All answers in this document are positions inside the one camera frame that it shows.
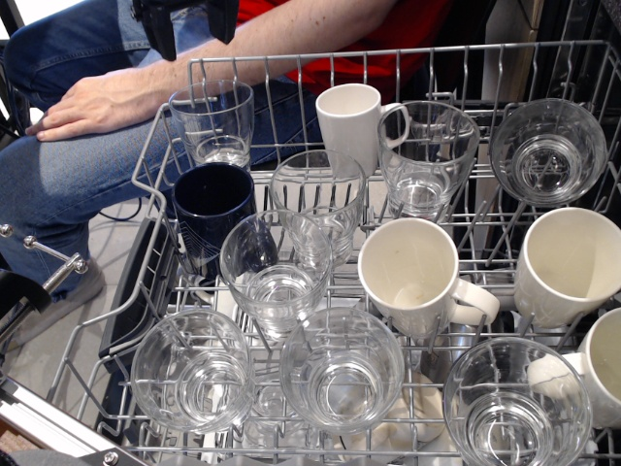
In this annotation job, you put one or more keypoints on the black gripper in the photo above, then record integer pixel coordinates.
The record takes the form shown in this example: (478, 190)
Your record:
(155, 16)

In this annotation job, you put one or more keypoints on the white mug far right edge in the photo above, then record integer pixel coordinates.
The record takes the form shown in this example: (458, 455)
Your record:
(596, 364)

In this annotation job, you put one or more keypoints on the clear glass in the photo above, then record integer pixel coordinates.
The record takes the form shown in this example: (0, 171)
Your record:
(277, 266)
(327, 186)
(548, 152)
(426, 153)
(513, 401)
(192, 372)
(341, 370)

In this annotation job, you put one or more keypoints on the grey shoe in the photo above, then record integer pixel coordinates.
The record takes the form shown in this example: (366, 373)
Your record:
(90, 285)

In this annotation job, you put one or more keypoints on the clear glass centre back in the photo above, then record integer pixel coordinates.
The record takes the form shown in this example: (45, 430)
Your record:
(327, 186)

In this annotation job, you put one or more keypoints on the blue denim jeans legs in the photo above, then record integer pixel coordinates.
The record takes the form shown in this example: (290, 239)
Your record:
(56, 188)

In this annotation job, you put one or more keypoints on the white mug back centre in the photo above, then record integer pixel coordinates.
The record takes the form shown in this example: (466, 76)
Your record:
(348, 116)

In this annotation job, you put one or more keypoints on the person's bare forearm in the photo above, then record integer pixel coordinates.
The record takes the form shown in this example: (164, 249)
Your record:
(295, 27)

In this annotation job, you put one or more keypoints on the person's bare hand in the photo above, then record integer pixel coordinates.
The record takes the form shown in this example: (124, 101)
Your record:
(100, 105)

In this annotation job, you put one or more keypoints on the clear glass cup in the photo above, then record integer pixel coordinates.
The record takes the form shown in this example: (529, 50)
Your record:
(215, 120)

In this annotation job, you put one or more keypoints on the clear glass far right back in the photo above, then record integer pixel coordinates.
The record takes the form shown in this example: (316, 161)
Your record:
(548, 152)

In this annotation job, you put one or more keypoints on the large white mug right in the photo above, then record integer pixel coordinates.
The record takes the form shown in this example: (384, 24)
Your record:
(569, 264)

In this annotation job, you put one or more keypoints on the white cloth under rack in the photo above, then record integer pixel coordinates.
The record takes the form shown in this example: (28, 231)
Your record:
(413, 424)

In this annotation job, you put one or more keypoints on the dark blue ceramic mug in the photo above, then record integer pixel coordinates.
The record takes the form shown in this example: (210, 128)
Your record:
(209, 201)

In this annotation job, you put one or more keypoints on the red shirt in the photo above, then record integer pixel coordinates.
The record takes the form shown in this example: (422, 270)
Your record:
(383, 58)

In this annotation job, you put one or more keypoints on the grey wire dishwasher rack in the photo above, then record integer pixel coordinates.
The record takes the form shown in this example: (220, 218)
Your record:
(488, 225)

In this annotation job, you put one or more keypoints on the clear glass front right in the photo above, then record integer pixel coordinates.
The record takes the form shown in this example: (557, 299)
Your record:
(513, 401)

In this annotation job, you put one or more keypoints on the clear glass front left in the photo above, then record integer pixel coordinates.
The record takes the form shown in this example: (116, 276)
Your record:
(192, 372)

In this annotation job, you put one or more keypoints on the chrome metal handle left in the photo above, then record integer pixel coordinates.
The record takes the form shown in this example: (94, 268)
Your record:
(38, 259)

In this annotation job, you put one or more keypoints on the white mug centre with handle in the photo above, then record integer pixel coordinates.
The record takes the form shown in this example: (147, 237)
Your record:
(409, 268)

